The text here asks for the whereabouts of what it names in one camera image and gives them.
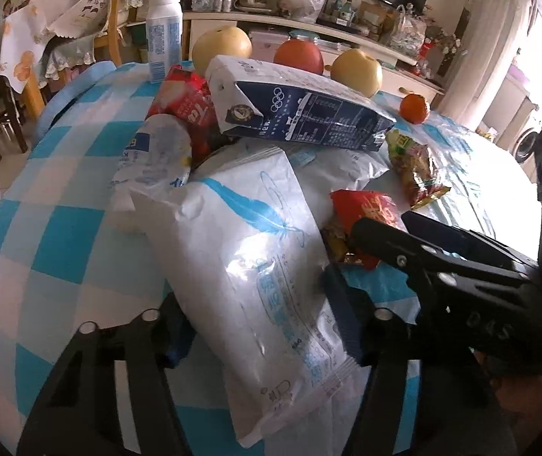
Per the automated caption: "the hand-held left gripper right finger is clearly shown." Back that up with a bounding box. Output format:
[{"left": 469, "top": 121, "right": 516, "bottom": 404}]
[{"left": 324, "top": 263, "right": 518, "bottom": 456}]

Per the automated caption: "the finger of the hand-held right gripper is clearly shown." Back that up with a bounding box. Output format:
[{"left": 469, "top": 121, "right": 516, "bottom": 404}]
[
  {"left": 401, "top": 210, "right": 538, "bottom": 272},
  {"left": 349, "top": 217, "right": 542, "bottom": 377}
]

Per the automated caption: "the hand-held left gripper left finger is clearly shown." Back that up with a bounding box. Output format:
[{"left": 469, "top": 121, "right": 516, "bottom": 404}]
[{"left": 17, "top": 292, "right": 196, "bottom": 456}]

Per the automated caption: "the red snack wrapper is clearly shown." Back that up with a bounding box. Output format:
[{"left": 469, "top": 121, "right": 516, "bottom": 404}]
[{"left": 322, "top": 189, "right": 403, "bottom": 271}]

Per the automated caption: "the large white blue-feather packet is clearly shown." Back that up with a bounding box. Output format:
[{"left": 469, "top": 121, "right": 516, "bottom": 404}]
[{"left": 128, "top": 145, "right": 391, "bottom": 446}]

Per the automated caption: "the white washing machine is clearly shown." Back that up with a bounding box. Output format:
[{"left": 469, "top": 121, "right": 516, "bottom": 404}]
[{"left": 509, "top": 99, "right": 542, "bottom": 166}]

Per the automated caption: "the green and red snack packet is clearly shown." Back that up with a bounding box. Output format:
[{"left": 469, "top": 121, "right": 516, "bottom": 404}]
[{"left": 385, "top": 128, "right": 452, "bottom": 210}]

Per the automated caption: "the orange tangerine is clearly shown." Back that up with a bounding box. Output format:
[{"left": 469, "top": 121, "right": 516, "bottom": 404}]
[{"left": 399, "top": 93, "right": 430, "bottom": 125}]

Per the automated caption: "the white curtain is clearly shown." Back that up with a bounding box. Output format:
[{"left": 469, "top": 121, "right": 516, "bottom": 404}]
[{"left": 439, "top": 0, "right": 540, "bottom": 131}]

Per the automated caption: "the blue white checked tablecloth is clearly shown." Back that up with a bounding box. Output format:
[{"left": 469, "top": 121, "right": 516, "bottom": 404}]
[{"left": 0, "top": 61, "right": 542, "bottom": 456}]

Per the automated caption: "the yellow pear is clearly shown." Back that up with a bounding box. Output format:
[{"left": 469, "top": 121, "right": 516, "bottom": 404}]
[
  {"left": 330, "top": 48, "right": 384, "bottom": 100},
  {"left": 191, "top": 25, "right": 253, "bottom": 78}
]

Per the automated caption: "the blue and white milk carton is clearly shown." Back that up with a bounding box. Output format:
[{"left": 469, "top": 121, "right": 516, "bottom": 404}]
[{"left": 205, "top": 55, "right": 398, "bottom": 154}]

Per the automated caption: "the white crumpled plastic bag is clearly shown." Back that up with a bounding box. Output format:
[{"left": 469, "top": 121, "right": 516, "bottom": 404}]
[{"left": 108, "top": 114, "right": 194, "bottom": 231}]

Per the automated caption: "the red apple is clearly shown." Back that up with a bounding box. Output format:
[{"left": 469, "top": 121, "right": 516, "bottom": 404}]
[{"left": 273, "top": 38, "right": 325, "bottom": 76}]

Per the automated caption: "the clear plastic bag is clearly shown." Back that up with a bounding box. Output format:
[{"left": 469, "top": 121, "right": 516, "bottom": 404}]
[{"left": 279, "top": 0, "right": 327, "bottom": 24}]

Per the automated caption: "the white plastic milk bottle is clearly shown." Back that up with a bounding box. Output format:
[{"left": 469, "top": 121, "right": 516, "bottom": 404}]
[{"left": 145, "top": 0, "right": 184, "bottom": 83}]

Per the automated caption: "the light wooden chair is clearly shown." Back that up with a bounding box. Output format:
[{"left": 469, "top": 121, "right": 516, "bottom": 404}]
[{"left": 91, "top": 0, "right": 131, "bottom": 66}]

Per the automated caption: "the white mesh food cover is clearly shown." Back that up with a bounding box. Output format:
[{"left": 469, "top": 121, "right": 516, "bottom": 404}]
[{"left": 31, "top": 0, "right": 111, "bottom": 40}]

